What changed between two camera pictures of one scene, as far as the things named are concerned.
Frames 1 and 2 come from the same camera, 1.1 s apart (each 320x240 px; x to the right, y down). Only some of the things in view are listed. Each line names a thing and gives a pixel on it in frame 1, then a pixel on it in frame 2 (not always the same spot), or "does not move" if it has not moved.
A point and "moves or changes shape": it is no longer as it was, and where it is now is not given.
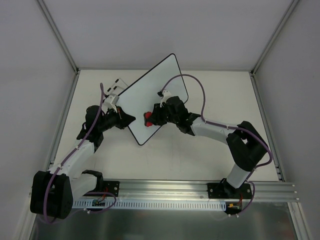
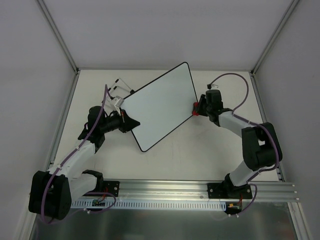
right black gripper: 157,117 → 202,105
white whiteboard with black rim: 144,93 moves or changes shape
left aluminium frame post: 55,29 does not move
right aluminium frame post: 292,6 does not move
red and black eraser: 148,120 → 194,112
